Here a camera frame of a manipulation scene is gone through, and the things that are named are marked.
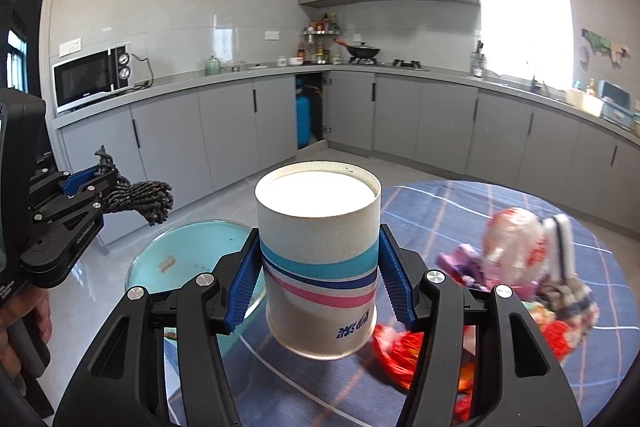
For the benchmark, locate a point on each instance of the gas stove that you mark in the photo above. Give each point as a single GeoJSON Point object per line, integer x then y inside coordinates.
{"type": "Point", "coordinates": [392, 64]}

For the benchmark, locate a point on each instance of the grey lower cabinets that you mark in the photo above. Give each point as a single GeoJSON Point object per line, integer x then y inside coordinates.
{"type": "Point", "coordinates": [205, 133]}

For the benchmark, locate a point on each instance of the purple foil wrapper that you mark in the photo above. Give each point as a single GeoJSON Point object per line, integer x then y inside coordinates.
{"type": "Point", "coordinates": [465, 266]}

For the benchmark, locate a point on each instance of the black wok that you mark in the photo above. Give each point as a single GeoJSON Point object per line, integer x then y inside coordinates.
{"type": "Point", "coordinates": [361, 52]}

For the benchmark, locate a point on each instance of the white red plastic bag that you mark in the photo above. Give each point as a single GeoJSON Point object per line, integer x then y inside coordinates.
{"type": "Point", "coordinates": [514, 248]}

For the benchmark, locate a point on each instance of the spice rack with bottles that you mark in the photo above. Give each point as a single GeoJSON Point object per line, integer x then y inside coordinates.
{"type": "Point", "coordinates": [317, 46]}

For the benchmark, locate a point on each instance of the light blue trash bin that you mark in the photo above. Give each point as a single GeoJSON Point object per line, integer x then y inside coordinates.
{"type": "Point", "coordinates": [177, 255]}

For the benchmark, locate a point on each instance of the green kettle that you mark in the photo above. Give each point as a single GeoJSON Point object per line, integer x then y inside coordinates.
{"type": "Point", "coordinates": [212, 66]}

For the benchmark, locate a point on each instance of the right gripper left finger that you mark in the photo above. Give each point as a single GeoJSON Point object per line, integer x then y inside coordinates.
{"type": "Point", "coordinates": [120, 381]}

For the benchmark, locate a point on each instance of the person's left hand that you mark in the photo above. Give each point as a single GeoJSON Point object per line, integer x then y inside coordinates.
{"type": "Point", "coordinates": [26, 328]}

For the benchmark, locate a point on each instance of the plaid cloth scrap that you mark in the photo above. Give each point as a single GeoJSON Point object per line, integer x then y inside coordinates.
{"type": "Point", "coordinates": [573, 303]}

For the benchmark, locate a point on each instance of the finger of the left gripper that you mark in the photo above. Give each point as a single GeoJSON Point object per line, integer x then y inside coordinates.
{"type": "Point", "coordinates": [60, 207]}
{"type": "Point", "coordinates": [99, 179]}

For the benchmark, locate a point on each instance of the blue water filter tank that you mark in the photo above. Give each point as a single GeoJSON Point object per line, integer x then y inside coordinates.
{"type": "Point", "coordinates": [303, 120]}

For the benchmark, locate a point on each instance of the blue bread box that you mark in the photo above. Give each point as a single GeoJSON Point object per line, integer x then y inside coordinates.
{"type": "Point", "coordinates": [616, 105]}

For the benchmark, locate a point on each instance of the striped paper cup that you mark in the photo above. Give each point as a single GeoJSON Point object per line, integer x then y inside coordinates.
{"type": "Point", "coordinates": [318, 224]}

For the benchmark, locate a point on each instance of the utensil holder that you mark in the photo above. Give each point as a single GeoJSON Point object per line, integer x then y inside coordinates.
{"type": "Point", "coordinates": [478, 61]}

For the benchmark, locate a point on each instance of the white microwave oven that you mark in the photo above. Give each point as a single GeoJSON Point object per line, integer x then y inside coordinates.
{"type": "Point", "coordinates": [90, 78]}

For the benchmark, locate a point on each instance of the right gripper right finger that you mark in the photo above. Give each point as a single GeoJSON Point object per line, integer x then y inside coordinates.
{"type": "Point", "coordinates": [518, 380]}

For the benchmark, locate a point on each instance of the white tissue pack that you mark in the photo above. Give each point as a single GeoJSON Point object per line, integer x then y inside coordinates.
{"type": "Point", "coordinates": [561, 251]}

